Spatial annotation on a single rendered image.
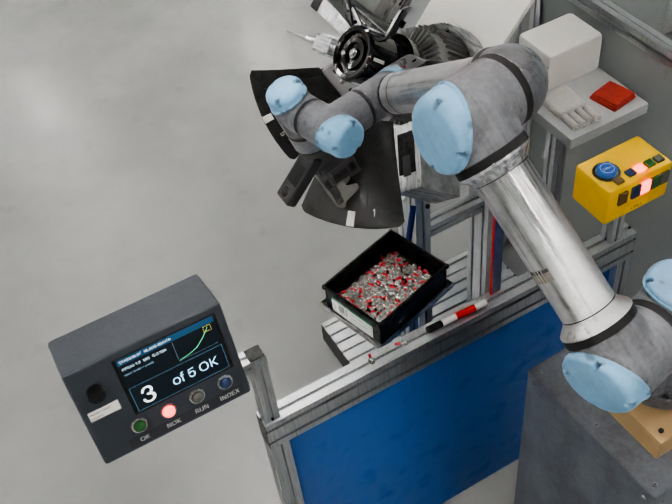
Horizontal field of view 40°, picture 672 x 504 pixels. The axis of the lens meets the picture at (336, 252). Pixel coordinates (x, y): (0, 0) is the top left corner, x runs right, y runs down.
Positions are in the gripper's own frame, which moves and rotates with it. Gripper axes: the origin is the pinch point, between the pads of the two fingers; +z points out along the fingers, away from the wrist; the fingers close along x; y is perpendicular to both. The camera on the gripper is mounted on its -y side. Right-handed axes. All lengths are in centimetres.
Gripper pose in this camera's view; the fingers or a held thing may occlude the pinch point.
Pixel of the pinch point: (338, 205)
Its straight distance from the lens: 193.3
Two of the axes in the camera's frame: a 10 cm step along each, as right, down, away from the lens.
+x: -4.9, -6.1, 6.2
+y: 8.0, -6.0, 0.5
